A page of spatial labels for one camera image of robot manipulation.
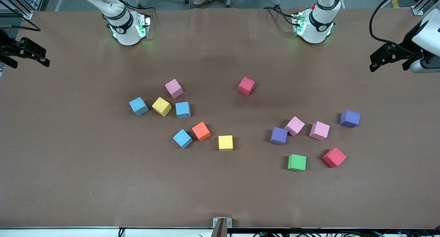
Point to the red foam cube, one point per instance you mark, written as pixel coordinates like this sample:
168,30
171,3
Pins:
246,85
334,157

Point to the yellow foam cube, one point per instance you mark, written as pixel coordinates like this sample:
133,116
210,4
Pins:
161,106
225,143

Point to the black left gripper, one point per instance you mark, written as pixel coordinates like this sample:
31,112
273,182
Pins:
407,46

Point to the aluminium frame profile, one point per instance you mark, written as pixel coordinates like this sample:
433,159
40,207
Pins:
20,4
424,3

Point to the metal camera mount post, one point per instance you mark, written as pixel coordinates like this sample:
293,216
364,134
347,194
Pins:
221,226

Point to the blue foam cube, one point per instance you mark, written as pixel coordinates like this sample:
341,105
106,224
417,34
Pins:
183,110
182,138
139,106

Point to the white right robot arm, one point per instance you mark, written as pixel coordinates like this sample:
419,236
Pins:
125,30

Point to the orange foam cube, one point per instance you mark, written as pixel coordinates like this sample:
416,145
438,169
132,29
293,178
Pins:
201,131

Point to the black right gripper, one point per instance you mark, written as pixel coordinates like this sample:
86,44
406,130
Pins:
7,48

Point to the pink foam cube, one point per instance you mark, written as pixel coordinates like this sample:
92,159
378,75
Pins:
174,88
294,126
319,130

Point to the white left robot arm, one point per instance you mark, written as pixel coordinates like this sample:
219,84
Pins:
318,27

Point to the green foam cube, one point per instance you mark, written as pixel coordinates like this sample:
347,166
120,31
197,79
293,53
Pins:
296,162

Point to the brown table cover mat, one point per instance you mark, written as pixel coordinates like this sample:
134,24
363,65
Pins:
103,189

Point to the purple foam cube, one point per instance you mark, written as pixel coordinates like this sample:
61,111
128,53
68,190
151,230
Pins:
278,136
350,118

